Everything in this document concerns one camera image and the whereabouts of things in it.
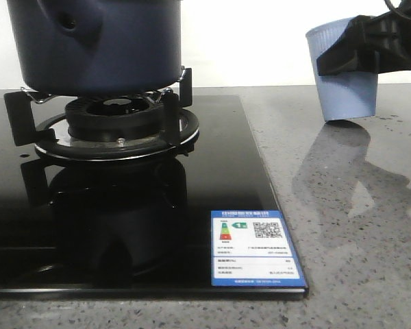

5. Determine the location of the blue energy label sticker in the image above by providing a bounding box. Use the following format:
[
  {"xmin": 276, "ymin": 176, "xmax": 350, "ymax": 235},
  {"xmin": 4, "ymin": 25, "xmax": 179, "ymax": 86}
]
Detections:
[{"xmin": 211, "ymin": 210, "xmax": 308, "ymax": 292}]

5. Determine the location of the black glass gas cooktop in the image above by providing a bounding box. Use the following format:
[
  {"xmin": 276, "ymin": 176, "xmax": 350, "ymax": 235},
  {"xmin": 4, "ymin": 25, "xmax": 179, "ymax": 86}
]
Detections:
[{"xmin": 0, "ymin": 95, "xmax": 308, "ymax": 300}]

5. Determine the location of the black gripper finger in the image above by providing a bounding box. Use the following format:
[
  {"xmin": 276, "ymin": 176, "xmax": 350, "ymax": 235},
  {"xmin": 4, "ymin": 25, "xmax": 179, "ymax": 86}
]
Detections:
[{"xmin": 316, "ymin": 15, "xmax": 403, "ymax": 76}]

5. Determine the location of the blue cooking pot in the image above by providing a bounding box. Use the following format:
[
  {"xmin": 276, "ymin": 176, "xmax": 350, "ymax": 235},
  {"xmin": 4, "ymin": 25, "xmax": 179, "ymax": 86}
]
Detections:
[{"xmin": 8, "ymin": 1, "xmax": 182, "ymax": 96}]

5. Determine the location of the right burner with pot support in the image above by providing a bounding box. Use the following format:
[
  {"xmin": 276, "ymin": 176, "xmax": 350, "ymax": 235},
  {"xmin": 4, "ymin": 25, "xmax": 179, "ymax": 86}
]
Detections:
[{"xmin": 3, "ymin": 68, "xmax": 199, "ymax": 162}]

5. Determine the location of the light blue ribbed cup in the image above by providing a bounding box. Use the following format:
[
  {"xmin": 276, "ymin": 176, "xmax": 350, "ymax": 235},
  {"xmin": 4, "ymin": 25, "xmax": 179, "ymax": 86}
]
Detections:
[{"xmin": 306, "ymin": 18, "xmax": 378, "ymax": 121}]

